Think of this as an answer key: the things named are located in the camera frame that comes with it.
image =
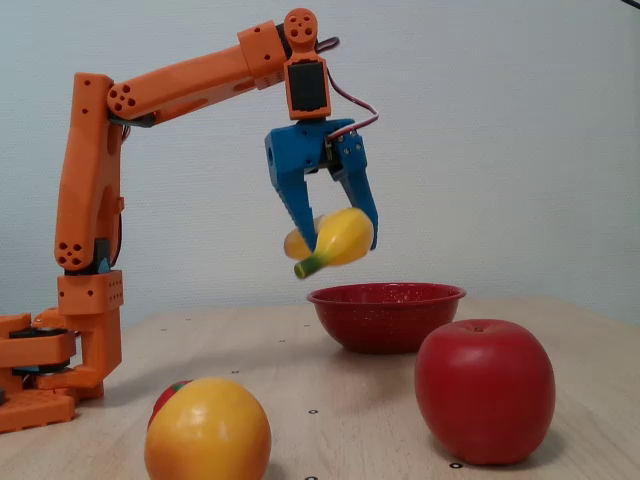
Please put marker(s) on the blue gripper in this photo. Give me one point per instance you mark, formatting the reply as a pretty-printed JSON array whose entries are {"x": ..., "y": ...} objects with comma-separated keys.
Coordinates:
[{"x": 299, "y": 151}]

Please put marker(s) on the yellow toy banana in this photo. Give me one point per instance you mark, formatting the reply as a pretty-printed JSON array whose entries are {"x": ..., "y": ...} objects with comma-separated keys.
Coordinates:
[{"x": 342, "y": 240}]

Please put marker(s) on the orange robot base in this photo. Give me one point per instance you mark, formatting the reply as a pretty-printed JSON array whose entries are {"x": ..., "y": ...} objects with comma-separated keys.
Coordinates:
[{"x": 35, "y": 407}]

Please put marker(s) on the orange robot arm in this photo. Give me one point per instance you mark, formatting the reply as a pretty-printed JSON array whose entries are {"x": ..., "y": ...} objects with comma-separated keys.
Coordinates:
[{"x": 90, "y": 175}]

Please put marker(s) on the red speckled bowl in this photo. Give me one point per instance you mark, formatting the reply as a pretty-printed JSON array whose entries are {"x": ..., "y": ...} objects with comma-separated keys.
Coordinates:
[{"x": 385, "y": 320}]

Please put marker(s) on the red toy apple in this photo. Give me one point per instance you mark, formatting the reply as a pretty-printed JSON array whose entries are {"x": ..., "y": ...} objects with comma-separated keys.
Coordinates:
[{"x": 485, "y": 395}]

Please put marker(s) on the small red toy fruit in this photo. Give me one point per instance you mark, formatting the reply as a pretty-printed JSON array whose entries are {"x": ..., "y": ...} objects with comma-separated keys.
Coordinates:
[{"x": 164, "y": 400}]

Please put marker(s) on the yellow orange toy fruit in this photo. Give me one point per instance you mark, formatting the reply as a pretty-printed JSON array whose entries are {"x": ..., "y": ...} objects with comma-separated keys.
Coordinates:
[{"x": 207, "y": 435}]

